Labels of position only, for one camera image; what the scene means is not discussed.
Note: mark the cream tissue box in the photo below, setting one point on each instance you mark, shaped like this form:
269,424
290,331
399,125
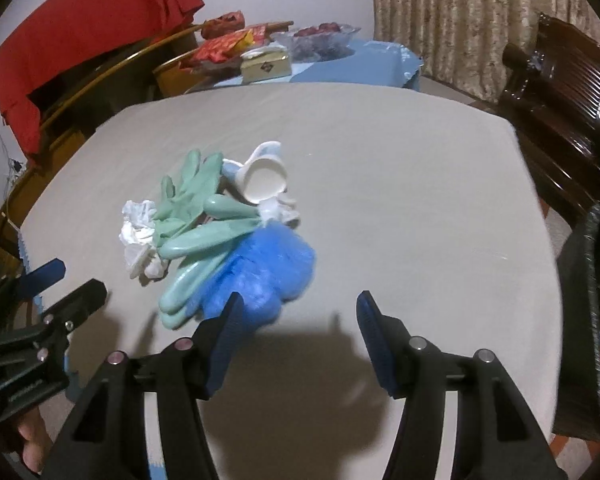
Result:
267,67

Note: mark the beige patterned curtain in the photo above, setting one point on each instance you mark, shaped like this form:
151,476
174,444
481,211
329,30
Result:
470,20

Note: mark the bin with black bag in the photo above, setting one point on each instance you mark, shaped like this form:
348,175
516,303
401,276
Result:
585,310

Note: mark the glass fruit bowl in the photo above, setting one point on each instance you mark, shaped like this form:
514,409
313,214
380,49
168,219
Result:
305,47

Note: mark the squashed white paper cup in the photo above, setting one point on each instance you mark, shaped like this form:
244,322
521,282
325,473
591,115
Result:
266,150

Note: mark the blue fuzzy cloth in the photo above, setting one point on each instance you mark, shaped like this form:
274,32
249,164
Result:
272,265

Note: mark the red cloth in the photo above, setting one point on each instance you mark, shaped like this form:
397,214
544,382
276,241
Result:
80,50

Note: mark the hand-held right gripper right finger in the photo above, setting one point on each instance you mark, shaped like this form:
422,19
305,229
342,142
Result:
377,355

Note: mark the red plastic bag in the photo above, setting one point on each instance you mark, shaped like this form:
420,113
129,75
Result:
222,24

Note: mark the yellow snack packet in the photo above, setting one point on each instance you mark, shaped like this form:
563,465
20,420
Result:
252,36

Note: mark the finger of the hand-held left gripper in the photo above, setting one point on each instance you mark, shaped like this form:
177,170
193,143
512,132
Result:
77,302
45,271

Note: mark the beige tablecloth with blue trim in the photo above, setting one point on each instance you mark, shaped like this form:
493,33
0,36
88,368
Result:
390,200

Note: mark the person's left hand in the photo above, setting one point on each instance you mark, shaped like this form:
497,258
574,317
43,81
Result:
31,437

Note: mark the white paper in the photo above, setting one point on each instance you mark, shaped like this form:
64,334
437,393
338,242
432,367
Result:
280,211

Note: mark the red patterned snack bag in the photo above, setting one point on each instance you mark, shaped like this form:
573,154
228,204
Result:
215,49

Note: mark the wooden television cabinet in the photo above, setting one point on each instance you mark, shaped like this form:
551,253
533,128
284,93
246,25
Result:
170,70

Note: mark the dark wooden armchair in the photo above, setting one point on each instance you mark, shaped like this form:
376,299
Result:
565,110

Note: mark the green rubber glove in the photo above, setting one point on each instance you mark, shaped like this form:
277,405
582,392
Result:
187,195
205,242

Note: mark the white tissue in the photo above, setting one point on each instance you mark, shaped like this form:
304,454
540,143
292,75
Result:
136,215
141,260

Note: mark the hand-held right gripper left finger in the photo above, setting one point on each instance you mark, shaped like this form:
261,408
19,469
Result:
220,355

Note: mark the power strip with plugs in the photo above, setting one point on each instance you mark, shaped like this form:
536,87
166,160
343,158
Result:
15,166

